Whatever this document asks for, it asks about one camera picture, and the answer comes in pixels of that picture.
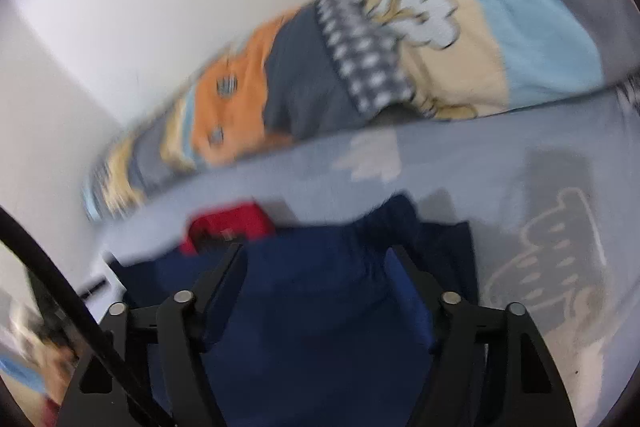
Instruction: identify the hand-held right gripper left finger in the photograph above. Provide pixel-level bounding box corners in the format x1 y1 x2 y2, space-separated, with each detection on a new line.
59 243 248 427

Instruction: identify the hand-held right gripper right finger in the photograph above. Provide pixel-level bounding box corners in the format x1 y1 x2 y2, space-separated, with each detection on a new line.
385 244 576 427

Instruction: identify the navy blue jacket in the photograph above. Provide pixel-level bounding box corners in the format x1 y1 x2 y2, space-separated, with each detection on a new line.
107 192 481 427

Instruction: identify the light blue cloud blanket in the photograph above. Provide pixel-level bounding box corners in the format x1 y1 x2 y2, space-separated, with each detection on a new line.
95 74 640 427

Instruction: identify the patchwork quilt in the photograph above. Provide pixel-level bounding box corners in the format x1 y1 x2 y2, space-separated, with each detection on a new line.
82 0 640 223

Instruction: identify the black cable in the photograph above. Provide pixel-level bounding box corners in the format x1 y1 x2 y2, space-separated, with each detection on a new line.
0 206 176 427

